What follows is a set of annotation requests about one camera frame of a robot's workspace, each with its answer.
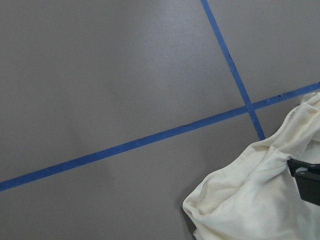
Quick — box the beige long-sleeve printed shirt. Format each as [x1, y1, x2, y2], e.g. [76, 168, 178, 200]
[182, 92, 320, 240]

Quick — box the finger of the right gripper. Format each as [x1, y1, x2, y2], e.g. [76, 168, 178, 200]
[287, 159, 320, 204]

